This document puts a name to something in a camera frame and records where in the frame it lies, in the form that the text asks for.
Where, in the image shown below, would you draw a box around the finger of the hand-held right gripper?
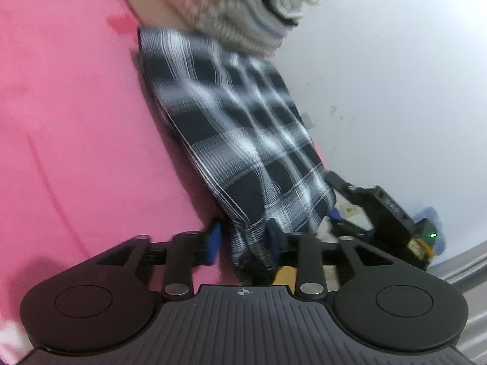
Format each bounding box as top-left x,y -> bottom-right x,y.
325,170 -> 377,214
328,207 -> 375,242

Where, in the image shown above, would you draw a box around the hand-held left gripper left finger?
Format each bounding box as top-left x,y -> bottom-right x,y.
95,218 -> 223,301

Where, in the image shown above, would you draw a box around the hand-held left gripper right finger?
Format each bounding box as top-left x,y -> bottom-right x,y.
267,222 -> 393,301

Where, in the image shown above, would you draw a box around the black white plaid pants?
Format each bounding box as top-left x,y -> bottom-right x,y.
136,24 -> 338,271

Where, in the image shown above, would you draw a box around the stack of folded clothes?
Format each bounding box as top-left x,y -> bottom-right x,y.
111,0 -> 324,58

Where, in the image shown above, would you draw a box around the light blue object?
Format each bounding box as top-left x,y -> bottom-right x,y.
414,206 -> 447,256

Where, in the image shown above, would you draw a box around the pink floral bed sheet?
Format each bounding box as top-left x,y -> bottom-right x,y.
0,0 -> 236,362

